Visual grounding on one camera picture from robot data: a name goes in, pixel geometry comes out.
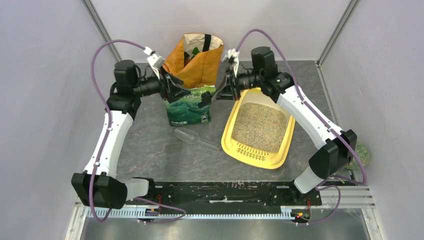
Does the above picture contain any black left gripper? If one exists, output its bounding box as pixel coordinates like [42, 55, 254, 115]
[133, 65, 192, 104]

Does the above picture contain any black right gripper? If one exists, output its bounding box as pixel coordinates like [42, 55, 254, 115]
[212, 65, 264, 101]

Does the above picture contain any green cat litter bag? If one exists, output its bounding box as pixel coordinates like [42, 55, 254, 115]
[164, 85, 216, 127]

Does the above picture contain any orange paper shopping bag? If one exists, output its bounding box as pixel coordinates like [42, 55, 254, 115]
[163, 33, 225, 89]

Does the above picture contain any clear plastic litter scoop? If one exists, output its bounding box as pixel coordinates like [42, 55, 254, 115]
[173, 127, 221, 151]

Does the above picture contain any yellow litter box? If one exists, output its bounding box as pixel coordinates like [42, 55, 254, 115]
[221, 88, 296, 170]

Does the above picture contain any black bag clip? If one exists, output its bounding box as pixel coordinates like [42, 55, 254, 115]
[197, 91, 213, 108]

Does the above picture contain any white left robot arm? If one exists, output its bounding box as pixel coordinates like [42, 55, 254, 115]
[71, 59, 191, 209]

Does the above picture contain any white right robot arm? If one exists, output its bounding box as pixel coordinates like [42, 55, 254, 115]
[209, 46, 357, 205]

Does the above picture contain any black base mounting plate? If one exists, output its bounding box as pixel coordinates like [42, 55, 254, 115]
[144, 181, 322, 215]

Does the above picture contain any green netted melon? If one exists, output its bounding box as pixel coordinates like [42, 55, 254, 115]
[344, 141, 371, 170]

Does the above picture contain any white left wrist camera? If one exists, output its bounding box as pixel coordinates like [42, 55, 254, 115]
[143, 46, 165, 80]

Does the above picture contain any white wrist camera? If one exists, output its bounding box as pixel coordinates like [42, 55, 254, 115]
[143, 46, 165, 80]
[222, 48, 240, 77]

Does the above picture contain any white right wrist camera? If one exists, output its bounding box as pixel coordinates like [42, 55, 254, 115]
[222, 48, 240, 77]

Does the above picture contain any aluminium slotted rail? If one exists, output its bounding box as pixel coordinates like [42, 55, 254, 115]
[95, 205, 311, 222]

